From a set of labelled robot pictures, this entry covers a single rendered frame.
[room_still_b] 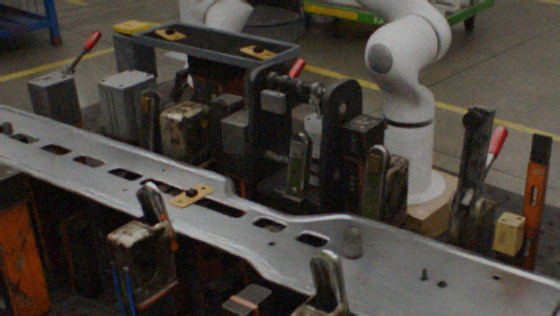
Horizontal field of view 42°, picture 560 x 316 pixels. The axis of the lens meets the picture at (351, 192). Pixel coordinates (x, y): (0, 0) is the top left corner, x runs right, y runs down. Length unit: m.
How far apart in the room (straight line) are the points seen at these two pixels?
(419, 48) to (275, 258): 0.64
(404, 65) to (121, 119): 0.60
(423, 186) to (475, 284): 0.70
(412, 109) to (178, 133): 0.52
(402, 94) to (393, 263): 0.59
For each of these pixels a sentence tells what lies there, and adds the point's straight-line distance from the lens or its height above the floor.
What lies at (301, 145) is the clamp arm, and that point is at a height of 1.09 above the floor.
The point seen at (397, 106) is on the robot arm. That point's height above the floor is 1.02.
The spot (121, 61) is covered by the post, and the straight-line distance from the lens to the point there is 1.84.
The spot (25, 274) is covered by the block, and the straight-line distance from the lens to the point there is 1.54.
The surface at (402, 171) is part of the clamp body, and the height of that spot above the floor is 1.05.
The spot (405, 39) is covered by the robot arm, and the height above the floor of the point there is 1.18.
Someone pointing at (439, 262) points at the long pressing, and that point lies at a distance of 1.13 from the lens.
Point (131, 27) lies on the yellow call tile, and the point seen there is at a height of 1.16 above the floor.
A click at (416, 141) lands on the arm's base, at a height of 0.93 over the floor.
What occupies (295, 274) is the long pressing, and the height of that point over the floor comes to 1.00.
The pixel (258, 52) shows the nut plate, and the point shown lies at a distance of 1.54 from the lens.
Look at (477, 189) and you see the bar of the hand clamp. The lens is 1.15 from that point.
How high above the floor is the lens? 1.62
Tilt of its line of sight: 28 degrees down
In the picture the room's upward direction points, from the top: straight up
